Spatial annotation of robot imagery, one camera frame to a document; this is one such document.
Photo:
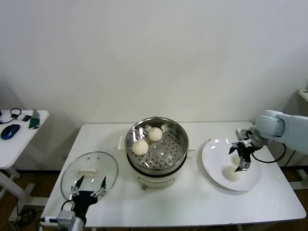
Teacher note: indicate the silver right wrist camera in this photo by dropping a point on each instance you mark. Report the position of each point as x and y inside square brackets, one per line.
[243, 132]

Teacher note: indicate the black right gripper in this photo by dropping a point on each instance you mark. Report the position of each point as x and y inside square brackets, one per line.
[244, 151]

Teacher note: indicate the white side table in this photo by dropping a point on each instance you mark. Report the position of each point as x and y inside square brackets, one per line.
[31, 139]

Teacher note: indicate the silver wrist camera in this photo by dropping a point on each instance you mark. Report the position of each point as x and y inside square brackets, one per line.
[243, 132]
[65, 217]

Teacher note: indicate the white stand base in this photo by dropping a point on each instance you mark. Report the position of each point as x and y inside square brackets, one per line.
[300, 179]

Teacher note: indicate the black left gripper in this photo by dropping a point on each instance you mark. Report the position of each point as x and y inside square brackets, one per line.
[83, 201]

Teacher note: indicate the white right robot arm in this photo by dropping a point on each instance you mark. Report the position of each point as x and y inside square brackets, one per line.
[288, 130]

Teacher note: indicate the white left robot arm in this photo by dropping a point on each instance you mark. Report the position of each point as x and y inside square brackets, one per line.
[79, 225]

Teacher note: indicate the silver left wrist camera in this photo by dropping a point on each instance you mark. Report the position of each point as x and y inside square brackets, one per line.
[65, 217]

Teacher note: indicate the small black device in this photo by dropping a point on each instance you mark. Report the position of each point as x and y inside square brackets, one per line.
[28, 118]

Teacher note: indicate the blue computer mouse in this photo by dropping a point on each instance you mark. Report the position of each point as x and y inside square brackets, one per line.
[10, 131]

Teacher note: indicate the green and grey object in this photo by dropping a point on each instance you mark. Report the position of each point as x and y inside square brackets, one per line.
[35, 121]

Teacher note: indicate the glass pot lid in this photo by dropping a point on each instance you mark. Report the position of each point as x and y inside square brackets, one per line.
[89, 171]

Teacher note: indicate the stainless steel steamer basket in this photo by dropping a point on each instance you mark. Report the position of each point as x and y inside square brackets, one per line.
[179, 139]

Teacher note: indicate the small white device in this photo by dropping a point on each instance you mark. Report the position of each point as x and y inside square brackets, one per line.
[21, 117]

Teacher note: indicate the white steamed baozi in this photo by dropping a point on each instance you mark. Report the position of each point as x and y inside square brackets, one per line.
[233, 174]
[236, 159]
[140, 147]
[154, 134]

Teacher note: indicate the white electric cooking pot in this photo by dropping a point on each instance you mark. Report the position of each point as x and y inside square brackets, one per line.
[156, 182]

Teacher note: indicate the white round plate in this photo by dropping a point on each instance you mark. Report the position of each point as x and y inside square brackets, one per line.
[214, 156]

